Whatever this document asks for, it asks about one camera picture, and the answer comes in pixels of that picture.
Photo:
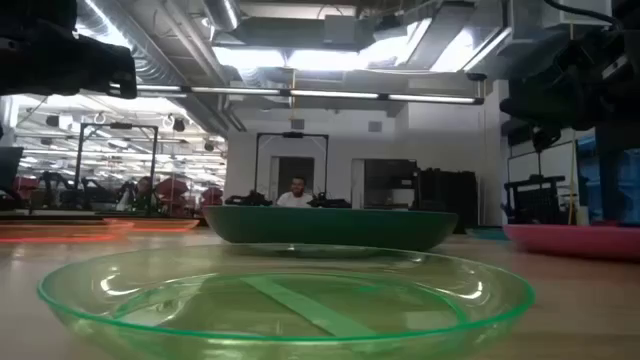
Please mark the pink plastic plate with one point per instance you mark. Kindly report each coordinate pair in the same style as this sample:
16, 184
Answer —
575, 241

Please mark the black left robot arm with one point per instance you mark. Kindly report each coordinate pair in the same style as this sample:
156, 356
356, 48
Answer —
35, 17

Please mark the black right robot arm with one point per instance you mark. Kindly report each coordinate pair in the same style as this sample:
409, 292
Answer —
630, 75

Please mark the black background robot arm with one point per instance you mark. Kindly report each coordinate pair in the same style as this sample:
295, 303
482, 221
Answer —
250, 199
327, 202

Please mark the whiteboard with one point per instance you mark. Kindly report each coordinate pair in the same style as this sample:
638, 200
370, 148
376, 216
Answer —
552, 162

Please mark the black stand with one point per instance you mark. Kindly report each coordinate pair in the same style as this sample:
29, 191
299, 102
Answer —
535, 197

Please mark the person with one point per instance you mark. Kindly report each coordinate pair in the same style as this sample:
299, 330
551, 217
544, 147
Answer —
295, 196
143, 192

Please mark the black cabinet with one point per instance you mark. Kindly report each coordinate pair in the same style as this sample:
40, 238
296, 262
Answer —
447, 197

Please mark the red chair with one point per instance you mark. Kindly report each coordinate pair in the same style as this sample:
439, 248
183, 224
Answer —
171, 192
212, 196

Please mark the orange transparent plastic plate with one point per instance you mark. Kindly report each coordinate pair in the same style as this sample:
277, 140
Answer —
50, 231
160, 225

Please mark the long ceiling light bar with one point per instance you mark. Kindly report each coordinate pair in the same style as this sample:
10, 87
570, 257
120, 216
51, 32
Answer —
330, 94

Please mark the large dark green plastic plate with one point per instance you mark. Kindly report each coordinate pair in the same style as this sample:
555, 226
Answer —
330, 227

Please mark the light green transparent plastic plate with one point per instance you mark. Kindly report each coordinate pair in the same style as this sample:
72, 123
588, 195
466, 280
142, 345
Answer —
300, 310

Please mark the black metal table frame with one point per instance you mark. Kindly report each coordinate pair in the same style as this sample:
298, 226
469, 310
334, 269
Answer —
610, 175

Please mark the black metal station frame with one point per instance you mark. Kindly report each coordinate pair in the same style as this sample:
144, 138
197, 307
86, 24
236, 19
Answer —
257, 165
79, 165

